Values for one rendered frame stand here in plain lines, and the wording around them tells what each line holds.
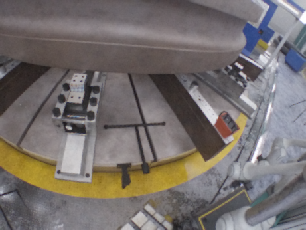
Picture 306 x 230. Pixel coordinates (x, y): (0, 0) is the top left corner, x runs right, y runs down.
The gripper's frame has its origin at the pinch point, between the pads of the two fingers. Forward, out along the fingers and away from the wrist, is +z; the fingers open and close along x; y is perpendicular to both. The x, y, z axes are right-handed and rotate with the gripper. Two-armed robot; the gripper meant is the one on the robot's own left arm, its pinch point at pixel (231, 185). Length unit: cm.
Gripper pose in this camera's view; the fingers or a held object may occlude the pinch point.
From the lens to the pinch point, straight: 134.2
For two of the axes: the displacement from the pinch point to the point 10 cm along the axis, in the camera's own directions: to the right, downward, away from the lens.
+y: -3.5, -7.8, 5.2
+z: -2.4, 6.1, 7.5
